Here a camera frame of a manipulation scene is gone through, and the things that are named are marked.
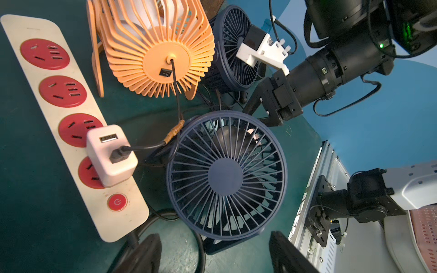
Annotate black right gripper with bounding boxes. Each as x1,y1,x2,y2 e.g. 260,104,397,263
251,70,303,127

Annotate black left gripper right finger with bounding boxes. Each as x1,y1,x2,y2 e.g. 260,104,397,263
269,231,318,273

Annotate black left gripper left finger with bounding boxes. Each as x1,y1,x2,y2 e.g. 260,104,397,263
113,234,162,273

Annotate black orange fan cable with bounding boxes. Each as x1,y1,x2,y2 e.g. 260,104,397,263
109,57,187,164

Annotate white red power strip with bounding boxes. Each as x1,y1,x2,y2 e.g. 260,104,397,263
1,14,149,243

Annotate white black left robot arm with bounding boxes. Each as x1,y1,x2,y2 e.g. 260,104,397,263
112,160,437,273

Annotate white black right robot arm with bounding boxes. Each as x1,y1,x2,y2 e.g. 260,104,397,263
239,1,437,127

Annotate navy desk fan upright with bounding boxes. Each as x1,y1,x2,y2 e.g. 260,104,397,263
201,5,259,104

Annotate navy desk fan front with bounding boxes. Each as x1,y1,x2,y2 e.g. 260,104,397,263
166,110,287,255

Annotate orange desk fan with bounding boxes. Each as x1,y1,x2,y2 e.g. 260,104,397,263
86,1,215,100

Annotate black power strip cable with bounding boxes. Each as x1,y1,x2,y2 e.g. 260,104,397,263
112,207,207,273

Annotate aluminium frame rail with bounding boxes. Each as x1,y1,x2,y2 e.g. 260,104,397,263
289,141,349,273

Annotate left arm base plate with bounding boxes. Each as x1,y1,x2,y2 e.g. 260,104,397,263
305,175,351,248

